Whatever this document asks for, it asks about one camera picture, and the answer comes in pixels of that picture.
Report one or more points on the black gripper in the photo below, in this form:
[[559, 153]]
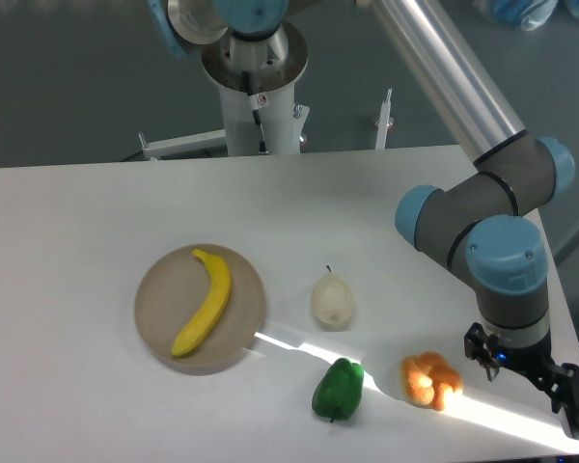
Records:
[[527, 352]]

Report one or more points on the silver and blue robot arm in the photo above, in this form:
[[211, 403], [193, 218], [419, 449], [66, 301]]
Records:
[[478, 230]]

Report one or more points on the yellow banana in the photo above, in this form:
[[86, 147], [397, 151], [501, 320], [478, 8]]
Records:
[[206, 317]]

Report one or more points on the beige round plate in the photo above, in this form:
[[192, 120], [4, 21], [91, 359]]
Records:
[[175, 288]]

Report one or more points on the orange braided bread roll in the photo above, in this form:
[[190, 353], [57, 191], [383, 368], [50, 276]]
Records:
[[428, 380]]

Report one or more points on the green bell pepper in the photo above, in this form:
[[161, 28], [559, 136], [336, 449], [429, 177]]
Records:
[[339, 392]]

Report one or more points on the white pear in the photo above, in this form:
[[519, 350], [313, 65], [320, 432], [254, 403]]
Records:
[[332, 301]]

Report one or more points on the blue plastic bag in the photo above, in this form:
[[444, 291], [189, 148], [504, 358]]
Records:
[[523, 15]]

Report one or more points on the white frame bracket right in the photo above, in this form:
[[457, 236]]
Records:
[[384, 121]]

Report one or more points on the white frame bracket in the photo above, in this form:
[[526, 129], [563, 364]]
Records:
[[384, 121], [182, 145]]

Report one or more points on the white frame bracket left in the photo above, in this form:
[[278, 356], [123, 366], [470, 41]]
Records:
[[182, 145]]

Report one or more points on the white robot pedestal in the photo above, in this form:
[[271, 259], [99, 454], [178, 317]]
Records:
[[256, 81]]

